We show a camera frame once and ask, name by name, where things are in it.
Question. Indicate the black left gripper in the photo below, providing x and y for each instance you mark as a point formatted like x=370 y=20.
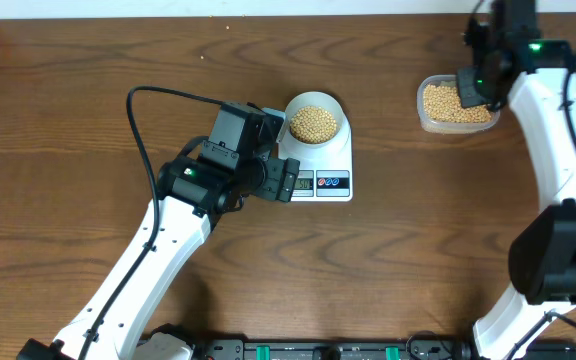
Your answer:
x=278 y=179

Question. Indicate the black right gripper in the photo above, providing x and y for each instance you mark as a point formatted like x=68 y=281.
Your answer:
x=468 y=94

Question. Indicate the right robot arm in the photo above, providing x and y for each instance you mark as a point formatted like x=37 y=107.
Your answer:
x=515 y=67

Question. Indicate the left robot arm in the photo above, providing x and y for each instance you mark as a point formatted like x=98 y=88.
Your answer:
x=210 y=177

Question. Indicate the white digital kitchen scale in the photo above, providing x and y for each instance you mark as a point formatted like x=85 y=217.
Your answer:
x=325 y=170

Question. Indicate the soybeans in bowl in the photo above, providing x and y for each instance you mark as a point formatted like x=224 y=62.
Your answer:
x=313 y=125

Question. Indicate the grey round bowl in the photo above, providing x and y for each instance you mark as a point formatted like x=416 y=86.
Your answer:
x=317 y=99

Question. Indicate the soybeans pile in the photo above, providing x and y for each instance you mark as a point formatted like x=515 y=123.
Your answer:
x=442 y=103

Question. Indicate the clear plastic container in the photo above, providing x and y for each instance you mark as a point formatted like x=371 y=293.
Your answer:
x=433 y=126

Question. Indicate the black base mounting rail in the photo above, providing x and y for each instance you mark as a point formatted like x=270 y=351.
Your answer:
x=399 y=350

